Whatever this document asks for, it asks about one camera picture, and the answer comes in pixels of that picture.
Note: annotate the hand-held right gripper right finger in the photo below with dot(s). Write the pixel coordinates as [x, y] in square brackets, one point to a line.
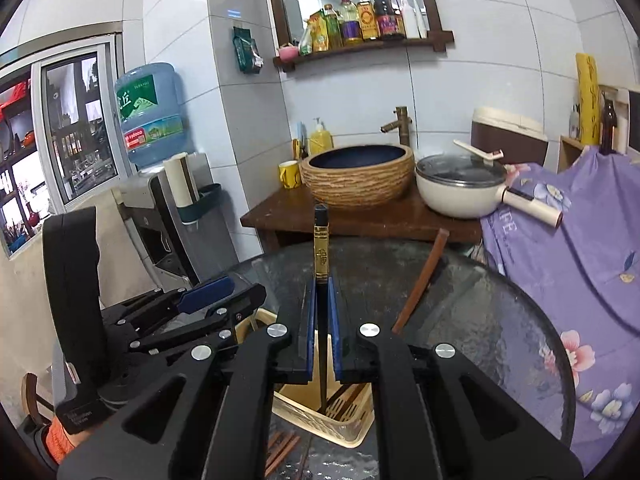
[341, 340]

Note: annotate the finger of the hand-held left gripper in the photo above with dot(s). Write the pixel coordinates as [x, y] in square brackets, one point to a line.
[207, 292]
[235, 307]

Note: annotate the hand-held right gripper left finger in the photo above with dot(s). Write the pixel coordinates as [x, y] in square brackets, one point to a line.
[310, 330]

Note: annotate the plain brown wooden chopstick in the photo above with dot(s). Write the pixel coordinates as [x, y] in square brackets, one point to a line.
[345, 405]
[422, 280]

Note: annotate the black chopstick gold band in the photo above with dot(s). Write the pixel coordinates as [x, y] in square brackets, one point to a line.
[320, 245]

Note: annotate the cream perforated utensil holder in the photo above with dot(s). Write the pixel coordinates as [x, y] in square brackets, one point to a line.
[310, 422]

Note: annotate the grey water dispenser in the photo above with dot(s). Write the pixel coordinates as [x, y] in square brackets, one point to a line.
[155, 210]

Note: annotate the cream cup dispenser tube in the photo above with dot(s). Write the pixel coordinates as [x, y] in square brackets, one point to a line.
[181, 180]

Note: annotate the brown wooden chair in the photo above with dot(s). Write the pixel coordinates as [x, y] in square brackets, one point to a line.
[30, 395]

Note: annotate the brown chopstick patterned end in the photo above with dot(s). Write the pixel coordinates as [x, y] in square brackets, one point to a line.
[290, 447]
[279, 454]

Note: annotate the dark wooden counter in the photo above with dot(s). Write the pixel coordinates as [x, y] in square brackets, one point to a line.
[380, 220]

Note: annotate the yellow mug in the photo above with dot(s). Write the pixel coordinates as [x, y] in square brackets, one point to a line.
[289, 175]

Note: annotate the woven texture vessel sink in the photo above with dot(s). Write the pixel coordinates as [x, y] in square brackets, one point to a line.
[357, 180]

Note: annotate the aluminium sliding window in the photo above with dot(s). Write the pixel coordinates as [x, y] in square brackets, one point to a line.
[80, 125]

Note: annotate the white pot with glass lid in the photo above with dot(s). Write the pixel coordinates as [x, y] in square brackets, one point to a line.
[450, 195]

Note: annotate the blue toothbrush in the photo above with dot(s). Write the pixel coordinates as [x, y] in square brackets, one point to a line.
[300, 135]

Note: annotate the blue water jug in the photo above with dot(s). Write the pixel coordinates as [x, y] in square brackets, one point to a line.
[150, 115]

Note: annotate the yellow soap pump bottle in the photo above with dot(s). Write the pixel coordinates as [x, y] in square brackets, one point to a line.
[321, 140]

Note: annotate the bronze faucet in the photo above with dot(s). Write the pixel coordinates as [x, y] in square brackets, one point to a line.
[402, 125]

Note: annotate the purple floral cloth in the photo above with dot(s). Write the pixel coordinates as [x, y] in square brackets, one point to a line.
[565, 280]

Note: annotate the white rice paddle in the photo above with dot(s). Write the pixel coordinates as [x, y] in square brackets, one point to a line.
[475, 149]

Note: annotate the green hanging packet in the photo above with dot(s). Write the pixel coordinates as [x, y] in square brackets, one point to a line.
[246, 50]

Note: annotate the small pink bowl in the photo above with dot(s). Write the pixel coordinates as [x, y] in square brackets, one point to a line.
[288, 52]

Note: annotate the brown and cream rice cooker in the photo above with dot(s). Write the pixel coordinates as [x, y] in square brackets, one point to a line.
[505, 137]

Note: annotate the green seasoning packet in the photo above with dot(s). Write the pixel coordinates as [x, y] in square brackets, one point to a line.
[305, 42]

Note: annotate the yellow seasoning packet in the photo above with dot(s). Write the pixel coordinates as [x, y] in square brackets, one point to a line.
[317, 32]

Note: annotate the wooden framed mirror shelf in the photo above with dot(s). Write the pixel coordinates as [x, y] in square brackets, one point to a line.
[360, 50]

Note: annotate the green label bottle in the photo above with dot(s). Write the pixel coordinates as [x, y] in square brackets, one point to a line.
[332, 27]

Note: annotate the light wooden crate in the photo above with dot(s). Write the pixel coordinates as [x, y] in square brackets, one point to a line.
[570, 152]

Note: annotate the yellow oil bottle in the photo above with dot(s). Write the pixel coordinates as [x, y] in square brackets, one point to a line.
[350, 21]

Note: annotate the orange label sauce bottle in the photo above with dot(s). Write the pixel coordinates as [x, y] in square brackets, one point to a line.
[367, 19]

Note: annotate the small white bottle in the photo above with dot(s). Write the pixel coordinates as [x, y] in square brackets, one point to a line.
[574, 122]

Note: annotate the slim white tube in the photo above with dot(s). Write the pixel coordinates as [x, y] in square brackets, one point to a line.
[423, 26]

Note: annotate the white squeeze bottle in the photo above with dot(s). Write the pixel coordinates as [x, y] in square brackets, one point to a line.
[411, 21]

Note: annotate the dark soy sauce bottle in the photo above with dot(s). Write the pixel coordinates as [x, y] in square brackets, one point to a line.
[389, 12]

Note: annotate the brown glass bottle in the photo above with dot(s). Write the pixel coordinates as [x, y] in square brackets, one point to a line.
[608, 130]

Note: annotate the yellow patterned roll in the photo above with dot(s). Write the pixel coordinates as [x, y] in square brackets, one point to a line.
[587, 100]

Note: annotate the teal wall-mounted holder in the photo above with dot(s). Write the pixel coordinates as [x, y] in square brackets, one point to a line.
[202, 205]

